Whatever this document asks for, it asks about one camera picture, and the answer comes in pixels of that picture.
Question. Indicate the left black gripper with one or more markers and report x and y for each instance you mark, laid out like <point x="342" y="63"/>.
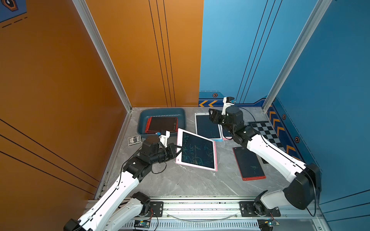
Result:
<point x="172" y="152"/>

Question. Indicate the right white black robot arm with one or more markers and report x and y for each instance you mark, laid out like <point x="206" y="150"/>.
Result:
<point x="304" y="179"/>

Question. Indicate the aluminium front rail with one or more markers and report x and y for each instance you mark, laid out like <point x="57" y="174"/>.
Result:
<point x="211" y="214"/>

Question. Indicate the left green circuit board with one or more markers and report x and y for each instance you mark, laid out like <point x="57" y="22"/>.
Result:
<point x="142" y="225"/>

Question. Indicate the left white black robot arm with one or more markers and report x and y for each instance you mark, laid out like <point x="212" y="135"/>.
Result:
<point x="109" y="213"/>

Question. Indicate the teal storage box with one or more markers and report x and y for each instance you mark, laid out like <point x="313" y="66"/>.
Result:
<point x="161" y="112"/>

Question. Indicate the right aluminium corner post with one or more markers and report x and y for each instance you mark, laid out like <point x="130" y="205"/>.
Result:
<point x="303" y="39"/>

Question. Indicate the black grey chessboard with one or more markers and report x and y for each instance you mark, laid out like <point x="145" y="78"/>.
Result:
<point x="268" y="132"/>

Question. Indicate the red writing tablet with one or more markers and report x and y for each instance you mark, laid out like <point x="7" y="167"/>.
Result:
<point x="248" y="164"/>
<point x="157" y="124"/>

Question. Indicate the green circuit board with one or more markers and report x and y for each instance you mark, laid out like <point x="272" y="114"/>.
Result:
<point x="267" y="224"/>
<point x="142" y="225"/>

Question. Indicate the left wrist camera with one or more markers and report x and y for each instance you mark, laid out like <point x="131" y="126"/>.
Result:
<point x="164" y="136"/>

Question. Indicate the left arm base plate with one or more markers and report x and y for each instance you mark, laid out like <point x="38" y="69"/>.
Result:
<point x="154" y="206"/>

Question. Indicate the pink writing tablet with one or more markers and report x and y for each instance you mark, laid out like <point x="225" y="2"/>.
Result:
<point x="196" y="151"/>
<point x="225" y="134"/>

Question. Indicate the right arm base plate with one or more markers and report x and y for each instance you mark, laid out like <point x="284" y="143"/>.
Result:
<point x="248" y="209"/>

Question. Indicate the left aluminium corner post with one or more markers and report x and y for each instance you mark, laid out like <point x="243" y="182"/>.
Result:
<point x="95" y="36"/>

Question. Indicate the aluminium corner post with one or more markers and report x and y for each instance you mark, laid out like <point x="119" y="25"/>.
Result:
<point x="95" y="36"/>
<point x="303" y="39"/>

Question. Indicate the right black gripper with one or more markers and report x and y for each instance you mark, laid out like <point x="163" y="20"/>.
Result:
<point x="217" y="115"/>

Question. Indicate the light blue writing tablet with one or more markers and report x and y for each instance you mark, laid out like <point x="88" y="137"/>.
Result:
<point x="207" y="129"/>

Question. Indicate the right green circuit board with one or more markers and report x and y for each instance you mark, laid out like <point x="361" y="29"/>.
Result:
<point x="267" y="224"/>

